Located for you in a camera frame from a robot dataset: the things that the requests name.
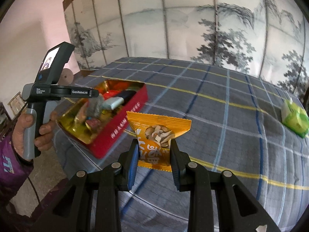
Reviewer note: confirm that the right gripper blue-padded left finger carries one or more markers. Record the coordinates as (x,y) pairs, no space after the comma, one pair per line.
(129,163)

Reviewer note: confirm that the person's left hand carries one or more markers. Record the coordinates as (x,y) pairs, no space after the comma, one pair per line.
(43,142)

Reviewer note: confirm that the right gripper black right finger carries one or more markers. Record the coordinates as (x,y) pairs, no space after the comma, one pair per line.
(178,162)

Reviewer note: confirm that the orange snack bag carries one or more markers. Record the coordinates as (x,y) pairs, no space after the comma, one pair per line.
(154,134)

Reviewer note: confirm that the red gold-lettered snack pack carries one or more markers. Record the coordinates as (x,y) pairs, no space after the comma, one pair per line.
(110,93)

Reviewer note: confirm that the folded wooden chair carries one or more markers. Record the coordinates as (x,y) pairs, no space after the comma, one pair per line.
(16,104)

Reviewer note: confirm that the round grey stone disc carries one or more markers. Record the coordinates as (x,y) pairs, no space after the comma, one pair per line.
(66,77)

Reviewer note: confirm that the clear bag orange puffs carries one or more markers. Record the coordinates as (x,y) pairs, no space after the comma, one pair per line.
(81,115)

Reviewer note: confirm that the painted folding screen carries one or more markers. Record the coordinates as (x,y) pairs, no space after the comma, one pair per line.
(267,39)

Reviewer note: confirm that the green tissue pack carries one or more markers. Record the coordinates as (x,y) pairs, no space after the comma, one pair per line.
(295,118)

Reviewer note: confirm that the grey plaid tablecloth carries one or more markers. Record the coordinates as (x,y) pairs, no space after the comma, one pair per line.
(236,125)

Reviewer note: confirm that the navy and pale blue pack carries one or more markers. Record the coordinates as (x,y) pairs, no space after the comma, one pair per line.
(121,98)

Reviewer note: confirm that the purple sleeve forearm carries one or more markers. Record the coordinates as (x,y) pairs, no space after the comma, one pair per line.
(14,170)

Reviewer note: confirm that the yellow-ended brown candy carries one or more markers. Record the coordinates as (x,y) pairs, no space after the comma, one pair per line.
(93,124)

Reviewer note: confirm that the red toffee tin gold interior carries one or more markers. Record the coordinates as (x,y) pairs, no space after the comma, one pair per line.
(99,142)

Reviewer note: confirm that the silver red foil snack pack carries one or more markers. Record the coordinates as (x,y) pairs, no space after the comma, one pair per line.
(94,107)

